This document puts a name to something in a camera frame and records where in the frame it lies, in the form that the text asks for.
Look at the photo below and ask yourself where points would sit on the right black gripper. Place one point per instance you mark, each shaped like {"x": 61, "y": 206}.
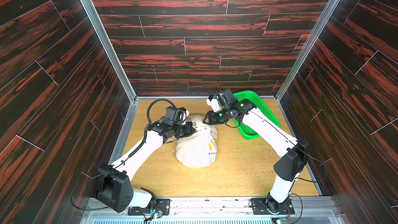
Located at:
{"x": 212, "y": 118}

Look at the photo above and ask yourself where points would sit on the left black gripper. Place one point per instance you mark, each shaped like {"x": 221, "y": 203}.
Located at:
{"x": 188, "y": 132}

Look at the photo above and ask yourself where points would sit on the white plastic bag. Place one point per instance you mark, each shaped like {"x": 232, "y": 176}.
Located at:
{"x": 200, "y": 149}

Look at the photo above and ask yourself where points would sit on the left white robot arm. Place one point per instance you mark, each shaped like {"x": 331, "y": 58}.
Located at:
{"x": 112, "y": 185}

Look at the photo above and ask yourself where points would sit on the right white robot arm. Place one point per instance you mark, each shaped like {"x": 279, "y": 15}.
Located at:
{"x": 293, "y": 153}

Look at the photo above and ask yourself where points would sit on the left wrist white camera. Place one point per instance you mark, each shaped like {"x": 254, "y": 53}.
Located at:
{"x": 183, "y": 115}

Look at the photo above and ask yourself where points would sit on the wrist white camera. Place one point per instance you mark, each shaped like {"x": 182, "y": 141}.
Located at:
{"x": 213, "y": 102}
{"x": 183, "y": 115}

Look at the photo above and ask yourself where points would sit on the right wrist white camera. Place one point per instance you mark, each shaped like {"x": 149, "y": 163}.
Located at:
{"x": 213, "y": 102}

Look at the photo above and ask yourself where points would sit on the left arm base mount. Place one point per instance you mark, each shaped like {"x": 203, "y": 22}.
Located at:
{"x": 155, "y": 207}

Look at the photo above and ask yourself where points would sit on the metal front rail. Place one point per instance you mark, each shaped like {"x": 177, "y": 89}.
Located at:
{"x": 204, "y": 210}

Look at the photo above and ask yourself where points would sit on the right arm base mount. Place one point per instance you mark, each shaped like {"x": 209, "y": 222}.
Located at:
{"x": 281, "y": 212}

